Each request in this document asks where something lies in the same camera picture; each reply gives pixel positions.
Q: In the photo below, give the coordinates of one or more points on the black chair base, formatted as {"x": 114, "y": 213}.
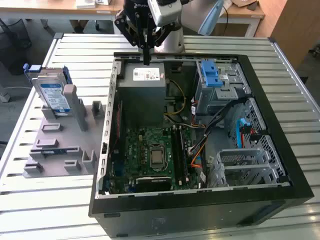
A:
{"x": 316, "y": 51}

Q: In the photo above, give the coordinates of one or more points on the black graphics card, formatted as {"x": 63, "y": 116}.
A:
{"x": 152, "y": 183}

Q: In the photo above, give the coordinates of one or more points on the wooden cabinet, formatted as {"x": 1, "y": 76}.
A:
{"x": 295, "y": 30}

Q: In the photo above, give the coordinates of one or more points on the grey metal floor foot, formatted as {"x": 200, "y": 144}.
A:
{"x": 3, "y": 96}

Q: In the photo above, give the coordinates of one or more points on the white box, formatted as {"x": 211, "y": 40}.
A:
{"x": 86, "y": 3}

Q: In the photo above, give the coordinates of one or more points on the silver CPU in socket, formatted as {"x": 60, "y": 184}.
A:
{"x": 157, "y": 157}

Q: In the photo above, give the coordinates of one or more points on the grey parts rack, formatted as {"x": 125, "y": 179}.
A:
{"x": 67, "y": 140}

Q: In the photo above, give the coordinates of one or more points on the grey power supply unit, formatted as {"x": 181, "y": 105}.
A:
{"x": 142, "y": 100}

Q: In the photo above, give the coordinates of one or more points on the brown cardboard piece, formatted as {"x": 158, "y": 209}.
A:
{"x": 243, "y": 3}

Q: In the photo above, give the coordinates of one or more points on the black RAM stick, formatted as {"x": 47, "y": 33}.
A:
{"x": 184, "y": 157}

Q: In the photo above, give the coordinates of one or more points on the wooden desk white frame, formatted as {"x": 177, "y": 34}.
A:
{"x": 250, "y": 12}
{"x": 62, "y": 7}

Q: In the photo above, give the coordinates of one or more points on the blue plastic drive latch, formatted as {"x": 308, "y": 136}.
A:
{"x": 211, "y": 75}

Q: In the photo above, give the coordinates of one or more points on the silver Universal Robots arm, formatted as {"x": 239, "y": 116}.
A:
{"x": 172, "y": 40}

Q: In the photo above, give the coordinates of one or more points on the green RAM stick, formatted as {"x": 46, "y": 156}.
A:
{"x": 53, "y": 151}

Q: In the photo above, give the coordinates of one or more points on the hard disk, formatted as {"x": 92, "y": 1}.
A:
{"x": 52, "y": 95}

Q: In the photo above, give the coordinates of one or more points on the black mesh waste bin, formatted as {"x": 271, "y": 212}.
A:
{"x": 15, "y": 50}

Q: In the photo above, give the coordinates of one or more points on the green motherboard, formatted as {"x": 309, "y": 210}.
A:
{"x": 135, "y": 160}

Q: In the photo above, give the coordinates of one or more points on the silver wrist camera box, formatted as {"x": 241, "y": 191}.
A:
{"x": 165, "y": 12}

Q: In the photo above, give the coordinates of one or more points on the metal optical drive cage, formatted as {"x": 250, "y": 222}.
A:
{"x": 207, "y": 100}

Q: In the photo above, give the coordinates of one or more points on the metal disk bay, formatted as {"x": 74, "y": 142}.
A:
{"x": 245, "y": 167}

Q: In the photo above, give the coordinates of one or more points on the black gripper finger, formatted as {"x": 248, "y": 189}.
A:
{"x": 138, "y": 25}
{"x": 149, "y": 37}

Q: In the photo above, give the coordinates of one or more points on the black open PC case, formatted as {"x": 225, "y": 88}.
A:
{"x": 175, "y": 217}

